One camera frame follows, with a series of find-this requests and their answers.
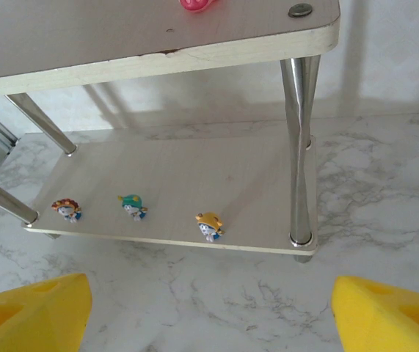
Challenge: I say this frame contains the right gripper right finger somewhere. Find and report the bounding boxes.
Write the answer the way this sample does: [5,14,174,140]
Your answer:
[332,274,419,352]

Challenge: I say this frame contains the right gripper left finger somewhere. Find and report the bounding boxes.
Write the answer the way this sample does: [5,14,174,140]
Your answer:
[0,273,93,352]

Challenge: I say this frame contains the toy figure red hat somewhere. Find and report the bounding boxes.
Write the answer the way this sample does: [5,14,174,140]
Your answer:
[51,197,84,224]

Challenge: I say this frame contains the toy figure green hat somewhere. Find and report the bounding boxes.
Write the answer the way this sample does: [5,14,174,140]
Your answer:
[117,193,150,222]

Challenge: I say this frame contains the toy figure yellow hat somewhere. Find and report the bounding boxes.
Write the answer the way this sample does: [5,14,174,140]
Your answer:
[194,211,225,243]

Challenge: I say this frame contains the two-tier white shelf metal legs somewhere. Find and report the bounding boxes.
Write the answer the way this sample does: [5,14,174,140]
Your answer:
[0,0,342,265]

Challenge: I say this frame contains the pink pig toy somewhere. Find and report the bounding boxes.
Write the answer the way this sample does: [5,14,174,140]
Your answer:
[179,0,220,14]

